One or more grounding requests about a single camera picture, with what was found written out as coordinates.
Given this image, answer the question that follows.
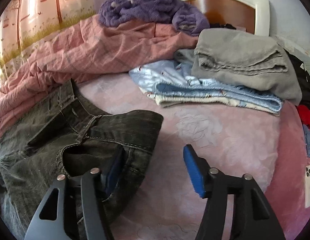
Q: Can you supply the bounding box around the dark grey jeans pant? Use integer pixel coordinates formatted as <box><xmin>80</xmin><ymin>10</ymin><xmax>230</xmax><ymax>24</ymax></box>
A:
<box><xmin>0</xmin><ymin>80</ymin><xmax>163</xmax><ymax>239</ymax></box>

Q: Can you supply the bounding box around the white smartphone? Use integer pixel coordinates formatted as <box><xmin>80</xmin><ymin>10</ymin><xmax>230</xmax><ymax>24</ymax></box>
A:
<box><xmin>305</xmin><ymin>165</ymin><xmax>310</xmax><ymax>208</ymax></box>

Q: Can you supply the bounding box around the pink bed sheet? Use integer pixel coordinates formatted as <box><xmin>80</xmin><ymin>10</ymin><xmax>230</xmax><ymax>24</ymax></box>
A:
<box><xmin>80</xmin><ymin>74</ymin><xmax>310</xmax><ymax>239</ymax></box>

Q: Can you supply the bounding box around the light blue folded blanket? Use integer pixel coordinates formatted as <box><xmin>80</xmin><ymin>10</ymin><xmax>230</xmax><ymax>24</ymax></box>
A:
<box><xmin>129</xmin><ymin>60</ymin><xmax>283</xmax><ymax>115</ymax></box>

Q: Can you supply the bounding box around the pink quilted duvet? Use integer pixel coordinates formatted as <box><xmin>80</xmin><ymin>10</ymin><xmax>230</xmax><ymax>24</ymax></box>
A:
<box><xmin>0</xmin><ymin>16</ymin><xmax>197</xmax><ymax>137</ymax></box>

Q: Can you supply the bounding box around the grey folded cloth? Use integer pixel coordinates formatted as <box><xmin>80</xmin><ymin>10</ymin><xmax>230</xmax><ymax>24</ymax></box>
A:
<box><xmin>174</xmin><ymin>28</ymin><xmax>302</xmax><ymax>106</ymax></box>

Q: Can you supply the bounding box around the pile of dark clothes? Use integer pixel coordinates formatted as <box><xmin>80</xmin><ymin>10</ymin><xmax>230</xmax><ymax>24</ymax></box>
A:
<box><xmin>278</xmin><ymin>38</ymin><xmax>310</xmax><ymax>157</ymax></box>

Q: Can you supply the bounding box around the tree print curtain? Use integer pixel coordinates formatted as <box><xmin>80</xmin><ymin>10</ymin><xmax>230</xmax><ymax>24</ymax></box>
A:
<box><xmin>0</xmin><ymin>0</ymin><xmax>95</xmax><ymax>83</ymax></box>

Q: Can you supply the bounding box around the purple fluffy garment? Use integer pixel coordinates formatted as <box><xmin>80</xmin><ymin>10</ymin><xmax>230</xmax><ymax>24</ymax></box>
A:
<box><xmin>99</xmin><ymin>0</ymin><xmax>210</xmax><ymax>36</ymax></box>

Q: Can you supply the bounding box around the white wooden headboard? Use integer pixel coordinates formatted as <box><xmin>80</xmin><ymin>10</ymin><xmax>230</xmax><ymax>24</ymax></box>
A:
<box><xmin>183</xmin><ymin>0</ymin><xmax>271</xmax><ymax>36</ymax></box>

